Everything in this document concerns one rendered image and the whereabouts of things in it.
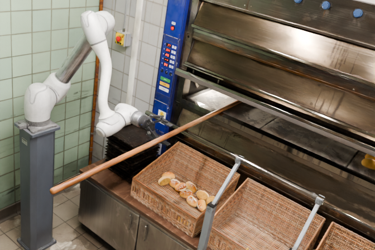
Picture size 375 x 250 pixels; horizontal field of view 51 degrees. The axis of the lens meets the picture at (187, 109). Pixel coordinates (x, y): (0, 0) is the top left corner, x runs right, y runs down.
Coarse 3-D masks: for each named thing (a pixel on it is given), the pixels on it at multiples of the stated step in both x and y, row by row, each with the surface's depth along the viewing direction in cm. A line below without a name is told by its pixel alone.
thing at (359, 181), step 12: (204, 108) 276; (228, 120) 267; (252, 132) 258; (264, 132) 257; (276, 144) 249; (288, 144) 247; (300, 156) 242; (312, 156) 238; (324, 168) 234; (336, 168) 230; (348, 168) 232; (360, 180) 223; (372, 180) 223
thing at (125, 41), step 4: (116, 32) 298; (120, 32) 296; (124, 32) 297; (128, 32) 299; (116, 36) 299; (120, 36) 297; (124, 36) 295; (128, 36) 298; (124, 40) 296; (128, 40) 299; (120, 44) 299; (124, 44) 298; (128, 44) 301
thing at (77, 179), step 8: (232, 104) 284; (216, 112) 267; (200, 120) 252; (184, 128) 239; (160, 136) 225; (168, 136) 227; (144, 144) 214; (152, 144) 217; (128, 152) 203; (136, 152) 207; (112, 160) 195; (120, 160) 198; (96, 168) 187; (104, 168) 190; (80, 176) 179; (88, 176) 182; (64, 184) 172; (72, 184) 175; (56, 192) 169
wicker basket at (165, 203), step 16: (176, 144) 292; (160, 160) 283; (176, 160) 296; (192, 160) 288; (208, 160) 280; (144, 176) 275; (176, 176) 296; (192, 176) 288; (208, 176) 281; (224, 176) 274; (144, 192) 261; (160, 192) 278; (176, 192) 282; (208, 192) 280; (224, 192) 256; (160, 208) 262; (176, 208) 245; (176, 224) 249; (192, 224) 241
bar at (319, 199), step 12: (192, 132) 241; (240, 156) 224; (264, 168) 217; (228, 180) 221; (288, 180) 210; (300, 192) 206; (312, 192) 203; (216, 204) 217; (312, 216) 199; (204, 228) 222; (204, 240) 224; (300, 240) 195
